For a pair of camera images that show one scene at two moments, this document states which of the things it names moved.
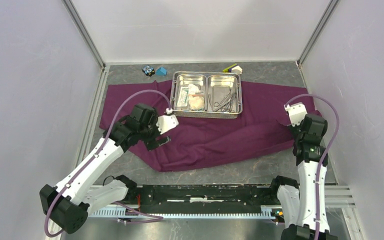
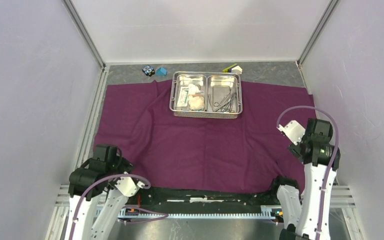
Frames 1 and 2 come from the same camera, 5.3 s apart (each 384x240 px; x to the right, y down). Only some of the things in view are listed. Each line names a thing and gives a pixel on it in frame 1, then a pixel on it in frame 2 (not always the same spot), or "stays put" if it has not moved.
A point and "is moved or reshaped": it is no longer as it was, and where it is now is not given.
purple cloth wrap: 264,124 is moved or reshaped
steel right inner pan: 222,93 stays put
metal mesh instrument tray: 206,95 stays put
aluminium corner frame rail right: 317,33 stays put
